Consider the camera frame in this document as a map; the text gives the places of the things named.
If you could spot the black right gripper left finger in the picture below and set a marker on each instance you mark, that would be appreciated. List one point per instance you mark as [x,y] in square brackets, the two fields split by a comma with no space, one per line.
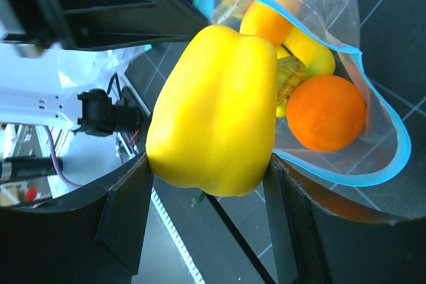
[93,234]

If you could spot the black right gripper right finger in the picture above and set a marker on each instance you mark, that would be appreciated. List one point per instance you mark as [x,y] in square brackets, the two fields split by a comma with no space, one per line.
[319,236]

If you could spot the toy orange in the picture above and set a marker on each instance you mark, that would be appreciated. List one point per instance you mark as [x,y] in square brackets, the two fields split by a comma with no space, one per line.
[326,113]

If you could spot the yellow toy bell pepper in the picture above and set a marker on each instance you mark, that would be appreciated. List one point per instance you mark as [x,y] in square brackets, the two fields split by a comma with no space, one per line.
[213,123]

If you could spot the white slotted cable duct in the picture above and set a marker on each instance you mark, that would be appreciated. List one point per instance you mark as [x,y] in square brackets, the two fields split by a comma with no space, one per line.
[176,238]

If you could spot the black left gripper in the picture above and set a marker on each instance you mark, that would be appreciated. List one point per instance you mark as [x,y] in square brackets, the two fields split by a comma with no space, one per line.
[33,26]

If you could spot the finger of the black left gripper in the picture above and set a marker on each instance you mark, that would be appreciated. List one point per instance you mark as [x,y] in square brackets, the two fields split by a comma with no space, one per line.
[97,25]

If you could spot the yellow toy mango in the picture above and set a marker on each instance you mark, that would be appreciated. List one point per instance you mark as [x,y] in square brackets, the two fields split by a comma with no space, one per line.
[261,20]

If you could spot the yellow toy banana bunch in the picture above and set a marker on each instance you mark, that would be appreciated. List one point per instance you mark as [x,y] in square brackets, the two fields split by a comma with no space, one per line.
[298,58]

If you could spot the clear blue-zip bag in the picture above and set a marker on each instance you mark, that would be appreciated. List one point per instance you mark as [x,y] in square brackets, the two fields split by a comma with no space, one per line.
[325,37]

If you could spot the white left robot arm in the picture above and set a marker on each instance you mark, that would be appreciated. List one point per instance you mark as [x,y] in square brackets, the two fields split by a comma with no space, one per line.
[92,112]

